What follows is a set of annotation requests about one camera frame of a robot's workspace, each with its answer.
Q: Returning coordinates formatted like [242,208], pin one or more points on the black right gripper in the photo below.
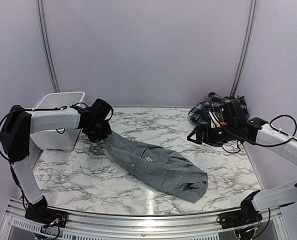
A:
[208,139]

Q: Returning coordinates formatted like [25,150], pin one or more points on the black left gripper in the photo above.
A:
[108,131]

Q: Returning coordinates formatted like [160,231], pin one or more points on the grey button-up shirt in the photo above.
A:
[162,169]

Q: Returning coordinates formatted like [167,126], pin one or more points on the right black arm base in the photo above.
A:
[245,216]

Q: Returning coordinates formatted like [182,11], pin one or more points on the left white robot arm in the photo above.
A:
[49,128]

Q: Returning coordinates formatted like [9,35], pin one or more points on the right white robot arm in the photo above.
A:
[261,133]

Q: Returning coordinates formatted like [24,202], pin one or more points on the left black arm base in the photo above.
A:
[41,213]

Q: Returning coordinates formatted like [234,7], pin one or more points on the white plastic laundry bin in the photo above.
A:
[62,139]

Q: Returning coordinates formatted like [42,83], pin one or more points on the black white plaid shirt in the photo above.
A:
[199,113]

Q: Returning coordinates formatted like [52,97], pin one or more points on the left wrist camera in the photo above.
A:
[102,110]

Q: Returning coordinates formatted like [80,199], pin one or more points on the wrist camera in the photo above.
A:
[230,110]
[102,110]

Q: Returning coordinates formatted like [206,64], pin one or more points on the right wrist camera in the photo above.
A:
[230,110]

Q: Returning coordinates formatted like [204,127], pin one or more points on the right aluminium wall post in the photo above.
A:
[245,47]

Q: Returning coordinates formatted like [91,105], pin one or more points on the aluminium wall post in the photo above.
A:
[245,47]
[46,45]

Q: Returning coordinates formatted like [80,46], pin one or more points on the aluminium front frame rail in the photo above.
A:
[96,226]

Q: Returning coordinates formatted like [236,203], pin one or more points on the left aluminium wall post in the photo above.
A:
[46,45]

